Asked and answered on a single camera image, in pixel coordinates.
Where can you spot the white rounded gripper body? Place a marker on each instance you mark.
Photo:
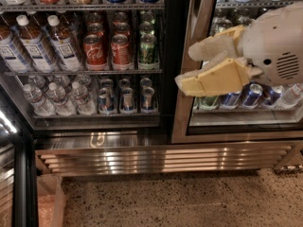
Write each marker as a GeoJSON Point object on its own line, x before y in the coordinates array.
{"type": "Point", "coordinates": [274, 46]}

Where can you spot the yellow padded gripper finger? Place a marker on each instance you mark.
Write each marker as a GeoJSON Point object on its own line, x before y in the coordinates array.
{"type": "Point", "coordinates": [227, 41]}
{"type": "Point", "coordinates": [228, 76]}

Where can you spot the glass fridge door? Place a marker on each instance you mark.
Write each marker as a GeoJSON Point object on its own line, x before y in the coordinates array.
{"type": "Point", "coordinates": [18, 188]}
{"type": "Point", "coordinates": [191, 124]}

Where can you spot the water bottle right fridge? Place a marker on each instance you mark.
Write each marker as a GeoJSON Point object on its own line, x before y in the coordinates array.
{"type": "Point", "coordinates": [291, 96]}

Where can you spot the stainless steel fridge grille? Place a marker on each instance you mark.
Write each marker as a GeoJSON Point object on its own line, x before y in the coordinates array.
{"type": "Point", "coordinates": [70, 162]}

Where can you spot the left blue can lower shelf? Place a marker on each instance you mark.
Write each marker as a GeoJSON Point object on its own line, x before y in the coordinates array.
{"type": "Point", "coordinates": [230, 101]}

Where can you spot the blue can shelf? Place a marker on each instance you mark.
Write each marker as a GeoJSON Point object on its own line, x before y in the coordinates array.
{"type": "Point", "coordinates": [230, 101]}
{"type": "Point", "coordinates": [271, 95]}
{"type": "Point", "coordinates": [251, 94]}

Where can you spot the right blue can lower shelf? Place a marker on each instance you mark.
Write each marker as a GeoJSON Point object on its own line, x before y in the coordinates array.
{"type": "Point", "coordinates": [251, 94]}

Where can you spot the green can lower shelf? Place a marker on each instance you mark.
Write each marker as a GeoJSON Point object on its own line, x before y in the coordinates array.
{"type": "Point", "coordinates": [208, 103]}

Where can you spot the front green soda can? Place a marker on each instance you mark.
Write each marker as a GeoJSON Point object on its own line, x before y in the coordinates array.
{"type": "Point", "coordinates": [148, 52]}

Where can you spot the right energy drink can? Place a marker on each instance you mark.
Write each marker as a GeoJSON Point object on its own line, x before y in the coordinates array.
{"type": "Point", "coordinates": [147, 100]}

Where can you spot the energy drink can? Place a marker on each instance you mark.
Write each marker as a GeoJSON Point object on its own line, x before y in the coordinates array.
{"type": "Point", "coordinates": [127, 104]}
{"type": "Point", "coordinates": [147, 100]}
{"type": "Point", "coordinates": [105, 102]}

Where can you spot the front right red cola can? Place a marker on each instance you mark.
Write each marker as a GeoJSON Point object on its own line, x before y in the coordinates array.
{"type": "Point", "coordinates": [121, 53]}

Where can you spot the red cola can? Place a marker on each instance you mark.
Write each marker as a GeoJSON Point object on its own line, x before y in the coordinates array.
{"type": "Point", "coordinates": [121, 53]}
{"type": "Point", "coordinates": [96, 58]}

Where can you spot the middle energy drink can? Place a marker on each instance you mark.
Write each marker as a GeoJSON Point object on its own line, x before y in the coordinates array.
{"type": "Point", "coordinates": [127, 104]}

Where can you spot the front left red cola can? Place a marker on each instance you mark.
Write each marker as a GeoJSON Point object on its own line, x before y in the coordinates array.
{"type": "Point", "coordinates": [96, 58]}

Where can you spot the left energy drink can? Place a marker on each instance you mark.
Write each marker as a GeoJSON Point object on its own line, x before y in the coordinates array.
{"type": "Point", "coordinates": [105, 102]}

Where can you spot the right water bottle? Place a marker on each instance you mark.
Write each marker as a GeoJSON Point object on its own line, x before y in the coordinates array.
{"type": "Point", "coordinates": [85, 103]}

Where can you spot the water bottle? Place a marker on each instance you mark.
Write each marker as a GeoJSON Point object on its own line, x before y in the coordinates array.
{"type": "Point", "coordinates": [85, 103]}
{"type": "Point", "coordinates": [42, 106]}
{"type": "Point", "coordinates": [64, 106]}

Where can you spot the right tea bottle white cap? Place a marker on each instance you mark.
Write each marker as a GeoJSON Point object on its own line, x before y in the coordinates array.
{"type": "Point", "coordinates": [64, 44]}

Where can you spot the tea bottle white cap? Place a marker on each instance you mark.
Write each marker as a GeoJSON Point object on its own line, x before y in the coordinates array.
{"type": "Point", "coordinates": [36, 44]}
{"type": "Point", "coordinates": [64, 44]}

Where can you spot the middle water bottle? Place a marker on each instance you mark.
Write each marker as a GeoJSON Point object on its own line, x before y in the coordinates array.
{"type": "Point", "coordinates": [64, 106]}

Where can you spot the middle tea bottle white cap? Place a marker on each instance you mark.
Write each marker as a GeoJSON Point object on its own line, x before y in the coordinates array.
{"type": "Point", "coordinates": [36, 44]}

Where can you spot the left water bottle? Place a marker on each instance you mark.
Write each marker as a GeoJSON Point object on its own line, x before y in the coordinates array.
{"type": "Point", "coordinates": [42, 106]}

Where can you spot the left tea bottle white label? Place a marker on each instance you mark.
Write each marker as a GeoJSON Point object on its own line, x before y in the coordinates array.
{"type": "Point", "coordinates": [12, 51]}

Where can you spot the translucent plastic bin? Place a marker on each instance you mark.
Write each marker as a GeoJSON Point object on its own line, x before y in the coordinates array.
{"type": "Point", "coordinates": [51, 201]}

